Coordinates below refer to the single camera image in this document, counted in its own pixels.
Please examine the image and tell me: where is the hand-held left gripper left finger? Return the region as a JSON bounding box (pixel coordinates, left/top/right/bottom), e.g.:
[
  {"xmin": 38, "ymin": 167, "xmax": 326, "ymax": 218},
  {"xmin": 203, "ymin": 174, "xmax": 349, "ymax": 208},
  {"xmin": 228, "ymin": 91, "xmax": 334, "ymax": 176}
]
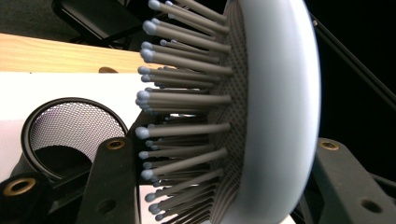
[{"xmin": 75, "ymin": 136, "xmax": 142, "ymax": 224}]

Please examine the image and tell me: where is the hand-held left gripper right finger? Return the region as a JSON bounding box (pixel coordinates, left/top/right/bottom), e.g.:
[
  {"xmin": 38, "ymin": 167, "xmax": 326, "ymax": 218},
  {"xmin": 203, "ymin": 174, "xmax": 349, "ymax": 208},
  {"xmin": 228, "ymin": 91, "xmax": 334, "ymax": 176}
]
[{"xmin": 303, "ymin": 137, "xmax": 396, "ymax": 224}]

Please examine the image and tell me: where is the black mesh cup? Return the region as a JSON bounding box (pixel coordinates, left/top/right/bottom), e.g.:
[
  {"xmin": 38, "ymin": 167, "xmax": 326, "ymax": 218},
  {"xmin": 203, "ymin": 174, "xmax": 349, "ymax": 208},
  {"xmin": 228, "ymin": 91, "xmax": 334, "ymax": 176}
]
[{"xmin": 10, "ymin": 96, "xmax": 130, "ymax": 189}]

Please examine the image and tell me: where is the light blue hairbrush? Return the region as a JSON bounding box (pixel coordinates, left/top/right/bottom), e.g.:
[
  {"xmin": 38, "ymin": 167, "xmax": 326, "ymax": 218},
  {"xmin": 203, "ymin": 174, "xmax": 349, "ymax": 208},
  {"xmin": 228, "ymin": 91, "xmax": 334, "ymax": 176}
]
[{"xmin": 134, "ymin": 0, "xmax": 322, "ymax": 224}]

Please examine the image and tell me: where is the wooden table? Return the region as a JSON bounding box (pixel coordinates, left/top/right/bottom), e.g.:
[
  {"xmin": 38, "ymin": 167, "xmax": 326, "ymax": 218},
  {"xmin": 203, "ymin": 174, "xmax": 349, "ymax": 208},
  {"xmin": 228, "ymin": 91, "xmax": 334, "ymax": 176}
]
[{"xmin": 0, "ymin": 33, "xmax": 164, "ymax": 75}]

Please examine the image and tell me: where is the black folding chair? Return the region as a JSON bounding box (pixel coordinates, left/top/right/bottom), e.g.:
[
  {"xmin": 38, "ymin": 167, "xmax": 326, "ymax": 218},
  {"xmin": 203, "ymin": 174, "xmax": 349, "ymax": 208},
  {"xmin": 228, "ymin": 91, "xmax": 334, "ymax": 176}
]
[{"xmin": 50, "ymin": 0, "xmax": 151, "ymax": 51}]

